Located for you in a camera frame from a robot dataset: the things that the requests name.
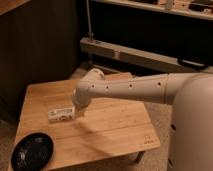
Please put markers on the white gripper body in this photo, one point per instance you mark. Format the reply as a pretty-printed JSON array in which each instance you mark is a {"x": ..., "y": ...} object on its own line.
[{"x": 80, "y": 109}]

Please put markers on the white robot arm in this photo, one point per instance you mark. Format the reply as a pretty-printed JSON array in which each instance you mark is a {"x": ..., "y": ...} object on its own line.
[{"x": 191, "y": 98}]

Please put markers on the long grey case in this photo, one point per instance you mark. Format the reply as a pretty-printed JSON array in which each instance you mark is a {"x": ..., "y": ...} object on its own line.
[{"x": 133, "y": 56}]

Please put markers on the black ceramic bowl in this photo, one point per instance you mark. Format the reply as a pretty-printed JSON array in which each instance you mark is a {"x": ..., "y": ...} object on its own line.
[{"x": 32, "y": 153}]

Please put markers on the wooden shelf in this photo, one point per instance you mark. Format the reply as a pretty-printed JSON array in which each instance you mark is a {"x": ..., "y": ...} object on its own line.
[{"x": 176, "y": 7}]

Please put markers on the dark wooden cabinet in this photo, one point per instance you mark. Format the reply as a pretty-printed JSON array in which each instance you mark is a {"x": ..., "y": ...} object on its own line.
[{"x": 39, "y": 42}]

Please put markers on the metal pole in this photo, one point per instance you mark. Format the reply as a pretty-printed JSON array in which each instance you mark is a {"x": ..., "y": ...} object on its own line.
[{"x": 90, "y": 33}]

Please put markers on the wooden table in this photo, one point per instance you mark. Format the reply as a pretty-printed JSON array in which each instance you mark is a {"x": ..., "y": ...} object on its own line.
[{"x": 109, "y": 128}]

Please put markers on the black case handle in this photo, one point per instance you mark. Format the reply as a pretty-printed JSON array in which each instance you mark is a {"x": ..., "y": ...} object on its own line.
[{"x": 193, "y": 65}]

